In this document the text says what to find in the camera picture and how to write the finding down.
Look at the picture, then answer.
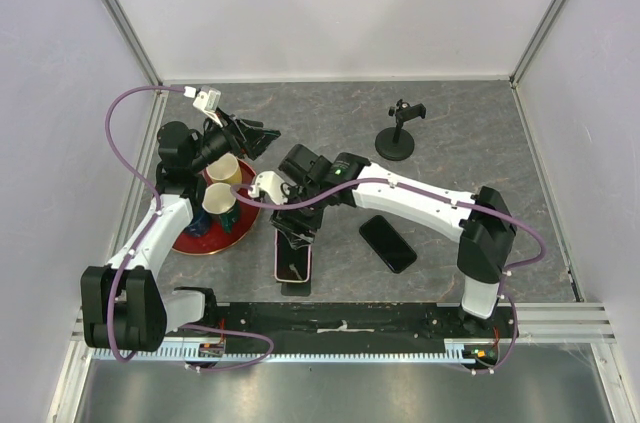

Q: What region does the cream paper cup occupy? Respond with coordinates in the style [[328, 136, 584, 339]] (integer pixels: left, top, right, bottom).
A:
[[202, 182, 237, 215]]

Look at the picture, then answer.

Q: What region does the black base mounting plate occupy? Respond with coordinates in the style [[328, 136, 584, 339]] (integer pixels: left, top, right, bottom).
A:
[[199, 302, 514, 340]]

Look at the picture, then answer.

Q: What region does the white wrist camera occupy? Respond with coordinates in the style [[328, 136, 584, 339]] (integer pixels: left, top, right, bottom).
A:
[[248, 171, 289, 205], [183, 86, 222, 126]]

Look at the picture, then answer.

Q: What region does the slotted cable duct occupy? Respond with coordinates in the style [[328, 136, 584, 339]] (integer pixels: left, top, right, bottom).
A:
[[93, 340, 501, 363]]

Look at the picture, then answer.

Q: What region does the black smartphone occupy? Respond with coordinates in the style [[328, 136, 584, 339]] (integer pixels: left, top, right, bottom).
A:
[[359, 215, 417, 274]]

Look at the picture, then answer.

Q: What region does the green mug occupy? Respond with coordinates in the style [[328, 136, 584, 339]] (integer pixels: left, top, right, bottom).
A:
[[216, 205, 241, 234]]

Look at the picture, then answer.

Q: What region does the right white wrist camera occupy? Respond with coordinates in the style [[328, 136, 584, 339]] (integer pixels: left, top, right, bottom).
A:
[[248, 171, 289, 205]]

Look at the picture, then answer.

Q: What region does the yellow cup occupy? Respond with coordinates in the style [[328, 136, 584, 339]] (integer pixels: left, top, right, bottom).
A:
[[204, 153, 243, 186]]

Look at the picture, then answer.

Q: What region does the black round-base phone holder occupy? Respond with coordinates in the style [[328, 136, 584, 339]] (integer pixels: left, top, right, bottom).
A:
[[374, 99, 427, 161]]

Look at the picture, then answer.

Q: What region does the red round tray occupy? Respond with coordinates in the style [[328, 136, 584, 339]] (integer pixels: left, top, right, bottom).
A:
[[172, 159, 259, 255]]

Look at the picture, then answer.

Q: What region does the blue mug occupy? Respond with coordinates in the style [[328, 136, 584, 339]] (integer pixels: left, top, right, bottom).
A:
[[183, 209, 212, 238]]

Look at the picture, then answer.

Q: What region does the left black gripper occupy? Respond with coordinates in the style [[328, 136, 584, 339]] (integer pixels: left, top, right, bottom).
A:
[[188, 107, 280, 174]]

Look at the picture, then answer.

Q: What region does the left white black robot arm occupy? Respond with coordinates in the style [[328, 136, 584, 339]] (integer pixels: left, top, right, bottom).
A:
[[80, 112, 281, 357]]

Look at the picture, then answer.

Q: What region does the black folding phone stand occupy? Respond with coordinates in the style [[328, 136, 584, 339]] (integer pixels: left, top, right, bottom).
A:
[[281, 281, 311, 297]]

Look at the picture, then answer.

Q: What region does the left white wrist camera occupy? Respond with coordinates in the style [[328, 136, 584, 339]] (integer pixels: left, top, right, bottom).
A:
[[183, 86, 222, 126]]

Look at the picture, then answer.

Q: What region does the right aluminium frame post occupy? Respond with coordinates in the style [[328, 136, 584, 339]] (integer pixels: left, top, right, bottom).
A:
[[509, 0, 569, 89]]

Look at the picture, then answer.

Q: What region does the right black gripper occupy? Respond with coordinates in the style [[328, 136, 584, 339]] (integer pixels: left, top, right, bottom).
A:
[[269, 182, 327, 249]]

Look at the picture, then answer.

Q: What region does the aluminium frame post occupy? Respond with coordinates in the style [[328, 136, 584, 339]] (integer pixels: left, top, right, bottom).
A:
[[509, 0, 569, 89], [101, 0, 162, 84]]

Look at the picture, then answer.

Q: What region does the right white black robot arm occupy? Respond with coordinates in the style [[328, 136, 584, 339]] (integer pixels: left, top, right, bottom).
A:
[[256, 144, 516, 337]]

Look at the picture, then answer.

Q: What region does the pink-case smartphone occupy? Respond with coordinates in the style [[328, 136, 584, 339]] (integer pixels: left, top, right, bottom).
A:
[[274, 231, 312, 284]]

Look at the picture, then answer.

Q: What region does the left aluminium frame post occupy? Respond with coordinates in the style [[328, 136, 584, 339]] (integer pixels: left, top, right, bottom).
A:
[[101, 0, 162, 84]]

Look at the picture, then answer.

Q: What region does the front aluminium rail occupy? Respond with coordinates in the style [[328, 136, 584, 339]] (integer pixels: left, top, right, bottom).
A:
[[78, 302, 612, 351]]

